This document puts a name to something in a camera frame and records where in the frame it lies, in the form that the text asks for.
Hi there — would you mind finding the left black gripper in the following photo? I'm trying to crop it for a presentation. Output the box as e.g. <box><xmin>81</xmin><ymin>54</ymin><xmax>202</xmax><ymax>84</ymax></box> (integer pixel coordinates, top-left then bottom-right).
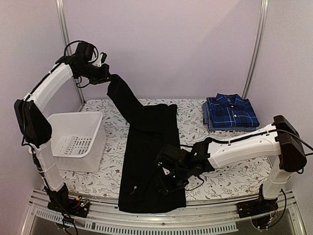
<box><xmin>77</xmin><ymin>62</ymin><xmax>114</xmax><ymax>85</ymax></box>

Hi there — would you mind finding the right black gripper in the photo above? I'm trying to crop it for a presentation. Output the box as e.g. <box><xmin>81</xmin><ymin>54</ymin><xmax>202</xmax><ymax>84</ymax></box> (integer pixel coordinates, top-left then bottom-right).
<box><xmin>156</xmin><ymin>165</ymin><xmax>191</xmax><ymax>195</ymax></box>

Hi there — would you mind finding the black long sleeve shirt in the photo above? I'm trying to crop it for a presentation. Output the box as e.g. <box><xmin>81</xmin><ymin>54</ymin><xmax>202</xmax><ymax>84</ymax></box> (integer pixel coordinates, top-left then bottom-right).
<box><xmin>107</xmin><ymin>74</ymin><xmax>186</xmax><ymax>213</ymax></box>

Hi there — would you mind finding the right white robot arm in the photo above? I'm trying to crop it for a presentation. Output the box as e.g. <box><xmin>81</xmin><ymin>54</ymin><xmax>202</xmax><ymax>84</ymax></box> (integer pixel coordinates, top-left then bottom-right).
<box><xmin>156</xmin><ymin>115</ymin><xmax>307</xmax><ymax>213</ymax></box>

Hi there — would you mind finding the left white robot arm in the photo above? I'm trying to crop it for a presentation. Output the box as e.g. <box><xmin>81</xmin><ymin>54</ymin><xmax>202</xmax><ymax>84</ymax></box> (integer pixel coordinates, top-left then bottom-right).
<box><xmin>14</xmin><ymin>40</ymin><xmax>110</xmax><ymax>212</ymax></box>

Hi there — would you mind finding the white plastic basket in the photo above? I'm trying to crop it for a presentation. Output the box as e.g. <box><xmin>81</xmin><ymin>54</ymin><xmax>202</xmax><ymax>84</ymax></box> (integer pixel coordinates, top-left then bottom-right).
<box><xmin>47</xmin><ymin>111</ymin><xmax>106</xmax><ymax>172</ymax></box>

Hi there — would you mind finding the blue checked folded shirt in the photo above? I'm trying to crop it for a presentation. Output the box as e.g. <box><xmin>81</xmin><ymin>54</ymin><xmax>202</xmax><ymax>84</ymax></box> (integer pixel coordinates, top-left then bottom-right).
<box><xmin>202</xmin><ymin>101</ymin><xmax>256</xmax><ymax>132</ymax></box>

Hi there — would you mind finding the floral patterned table cloth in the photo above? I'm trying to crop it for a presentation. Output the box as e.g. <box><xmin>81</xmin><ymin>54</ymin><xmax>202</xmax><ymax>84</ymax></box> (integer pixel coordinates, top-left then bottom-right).
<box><xmin>60</xmin><ymin>98</ymin><xmax>271</xmax><ymax>203</ymax></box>

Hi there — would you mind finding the blue plaid folded shirt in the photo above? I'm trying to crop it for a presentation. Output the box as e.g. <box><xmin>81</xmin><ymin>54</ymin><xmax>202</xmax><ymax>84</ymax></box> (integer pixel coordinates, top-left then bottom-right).
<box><xmin>206</xmin><ymin>94</ymin><xmax>260</xmax><ymax>128</ymax></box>

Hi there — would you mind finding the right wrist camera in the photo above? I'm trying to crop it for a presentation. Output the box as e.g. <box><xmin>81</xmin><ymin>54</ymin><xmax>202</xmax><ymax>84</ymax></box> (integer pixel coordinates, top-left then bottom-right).
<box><xmin>155</xmin><ymin>144</ymin><xmax>181</xmax><ymax>170</ymax></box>

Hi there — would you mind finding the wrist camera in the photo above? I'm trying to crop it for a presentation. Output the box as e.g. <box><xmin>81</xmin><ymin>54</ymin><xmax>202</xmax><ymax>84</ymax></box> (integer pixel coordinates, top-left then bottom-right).
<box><xmin>74</xmin><ymin>41</ymin><xmax>107</xmax><ymax>67</ymax></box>
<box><xmin>155</xmin><ymin>144</ymin><xmax>181</xmax><ymax>170</ymax></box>

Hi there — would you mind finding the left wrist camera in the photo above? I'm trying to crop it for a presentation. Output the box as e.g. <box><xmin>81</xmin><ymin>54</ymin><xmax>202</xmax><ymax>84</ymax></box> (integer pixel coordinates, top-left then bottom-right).
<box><xmin>74</xmin><ymin>41</ymin><xmax>107</xmax><ymax>67</ymax></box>

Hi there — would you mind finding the aluminium front rail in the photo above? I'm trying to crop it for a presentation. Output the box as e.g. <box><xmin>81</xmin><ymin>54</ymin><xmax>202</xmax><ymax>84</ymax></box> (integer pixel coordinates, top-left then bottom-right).
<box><xmin>21</xmin><ymin>189</ymin><xmax>311</xmax><ymax>235</ymax></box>

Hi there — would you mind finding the left aluminium frame post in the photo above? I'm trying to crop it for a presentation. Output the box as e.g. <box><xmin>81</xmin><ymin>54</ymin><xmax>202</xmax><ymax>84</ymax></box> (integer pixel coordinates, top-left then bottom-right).
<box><xmin>55</xmin><ymin>0</ymin><xmax>86</xmax><ymax>104</ymax></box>

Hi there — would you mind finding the aluminium frame post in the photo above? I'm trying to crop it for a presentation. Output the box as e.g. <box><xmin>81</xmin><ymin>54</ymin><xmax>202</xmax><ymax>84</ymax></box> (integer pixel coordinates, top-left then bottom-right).
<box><xmin>242</xmin><ymin>0</ymin><xmax>269</xmax><ymax>99</ymax></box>
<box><xmin>55</xmin><ymin>0</ymin><xmax>86</xmax><ymax>104</ymax></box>

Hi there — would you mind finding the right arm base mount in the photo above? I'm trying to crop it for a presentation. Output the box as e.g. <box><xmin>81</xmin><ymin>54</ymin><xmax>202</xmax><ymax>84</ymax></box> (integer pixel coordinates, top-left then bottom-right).
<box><xmin>236</xmin><ymin>194</ymin><xmax>278</xmax><ymax>218</ymax></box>

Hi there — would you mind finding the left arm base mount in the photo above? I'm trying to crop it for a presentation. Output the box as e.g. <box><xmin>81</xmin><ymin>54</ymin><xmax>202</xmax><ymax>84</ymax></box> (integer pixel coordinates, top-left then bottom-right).
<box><xmin>47</xmin><ymin>196</ymin><xmax>90</xmax><ymax>218</ymax></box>

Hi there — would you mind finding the right aluminium frame post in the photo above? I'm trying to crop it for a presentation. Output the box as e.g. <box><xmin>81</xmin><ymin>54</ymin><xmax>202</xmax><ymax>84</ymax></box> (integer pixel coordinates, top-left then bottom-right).
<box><xmin>242</xmin><ymin>0</ymin><xmax>269</xmax><ymax>99</ymax></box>

